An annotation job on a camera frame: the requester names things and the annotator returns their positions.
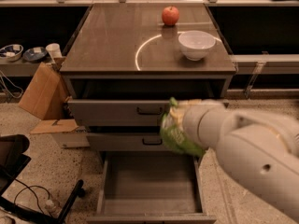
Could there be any grey drawer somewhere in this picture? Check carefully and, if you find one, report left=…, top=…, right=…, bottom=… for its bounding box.
left=87, top=133, right=167, bottom=151
left=87, top=151, right=216, bottom=224
left=68, top=99, right=170, bottom=127

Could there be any green rice chip bag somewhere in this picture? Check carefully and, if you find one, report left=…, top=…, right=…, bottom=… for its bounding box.
left=160, top=97, right=206, bottom=158

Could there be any white ceramic bowl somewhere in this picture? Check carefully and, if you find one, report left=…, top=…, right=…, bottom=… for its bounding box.
left=178, top=31, right=216, bottom=61

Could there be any blue patterned bowl left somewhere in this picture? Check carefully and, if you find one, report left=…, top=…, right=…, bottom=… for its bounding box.
left=0, top=44, right=23, bottom=62

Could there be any brown cardboard box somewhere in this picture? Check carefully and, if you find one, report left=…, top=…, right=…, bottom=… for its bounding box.
left=19, top=63, right=78, bottom=134

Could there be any bottom grey drawer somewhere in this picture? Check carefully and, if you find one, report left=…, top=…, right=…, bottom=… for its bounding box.
left=87, top=151, right=216, bottom=224

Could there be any middle grey drawer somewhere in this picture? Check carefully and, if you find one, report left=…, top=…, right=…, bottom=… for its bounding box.
left=87, top=133, right=167, bottom=151

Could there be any black cable on floor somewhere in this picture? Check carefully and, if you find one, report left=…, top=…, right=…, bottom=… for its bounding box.
left=12, top=178, right=53, bottom=217

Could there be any blue patterned bowl right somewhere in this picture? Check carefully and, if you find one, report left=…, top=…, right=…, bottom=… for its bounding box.
left=22, top=47, right=48, bottom=63

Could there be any red apple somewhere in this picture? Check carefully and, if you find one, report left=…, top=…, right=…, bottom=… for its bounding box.
left=162, top=6, right=179, bottom=26

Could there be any blue patterned bowl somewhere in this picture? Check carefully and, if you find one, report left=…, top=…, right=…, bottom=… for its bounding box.
left=22, top=47, right=48, bottom=63
left=0, top=44, right=23, bottom=62

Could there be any top grey drawer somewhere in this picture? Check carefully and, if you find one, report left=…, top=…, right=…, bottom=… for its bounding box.
left=68, top=99, right=170, bottom=127

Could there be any grey drawer cabinet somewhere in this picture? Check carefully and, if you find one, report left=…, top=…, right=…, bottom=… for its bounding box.
left=59, top=2, right=237, bottom=101

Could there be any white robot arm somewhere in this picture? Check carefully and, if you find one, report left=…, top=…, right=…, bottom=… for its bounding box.
left=182, top=100, right=299, bottom=222

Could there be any white box under flap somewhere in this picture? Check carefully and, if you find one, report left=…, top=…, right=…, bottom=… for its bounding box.
left=52, top=127, right=90, bottom=148

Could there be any white paper cup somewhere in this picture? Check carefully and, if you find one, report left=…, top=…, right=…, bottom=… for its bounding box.
left=46, top=43, right=62, bottom=59

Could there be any black chair base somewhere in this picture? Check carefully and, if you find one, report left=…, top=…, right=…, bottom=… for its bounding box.
left=0, top=133, right=86, bottom=224

